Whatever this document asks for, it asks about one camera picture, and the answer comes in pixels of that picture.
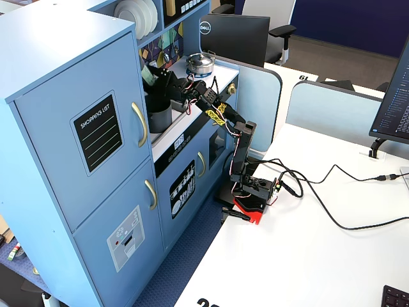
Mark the dark gray toy pot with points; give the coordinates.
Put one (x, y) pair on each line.
(159, 120)

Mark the light blue rounded desk divider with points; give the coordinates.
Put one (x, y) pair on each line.
(259, 105)

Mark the light blue long desk divider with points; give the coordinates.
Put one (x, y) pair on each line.
(332, 112)

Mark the white black office chair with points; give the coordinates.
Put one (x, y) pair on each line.
(271, 9)

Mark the red robot base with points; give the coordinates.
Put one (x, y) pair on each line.
(250, 214)

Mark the blue wooden toy kitchen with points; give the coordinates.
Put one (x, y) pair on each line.
(48, 64)

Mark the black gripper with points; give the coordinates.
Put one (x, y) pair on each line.
(162, 77)

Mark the monitor with lit screen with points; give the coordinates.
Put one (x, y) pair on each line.
(394, 108)

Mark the white number label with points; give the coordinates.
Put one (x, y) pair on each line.
(308, 77)

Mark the gray green salt shaker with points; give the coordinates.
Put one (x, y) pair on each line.
(147, 74)

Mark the gold stove knob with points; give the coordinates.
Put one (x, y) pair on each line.
(232, 89)

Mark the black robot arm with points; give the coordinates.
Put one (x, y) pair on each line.
(239, 150)

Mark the white toy plate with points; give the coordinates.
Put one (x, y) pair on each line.
(156, 12)
(128, 16)
(148, 16)

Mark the black keyboard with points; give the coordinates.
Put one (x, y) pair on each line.
(396, 297)

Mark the black Dell monitor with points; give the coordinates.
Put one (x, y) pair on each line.
(236, 38)

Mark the silver pot with lid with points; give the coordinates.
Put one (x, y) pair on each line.
(199, 65)

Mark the black table clamp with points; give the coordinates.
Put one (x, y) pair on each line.
(236, 215)

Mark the striped green red white object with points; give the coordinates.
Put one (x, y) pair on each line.
(14, 251)

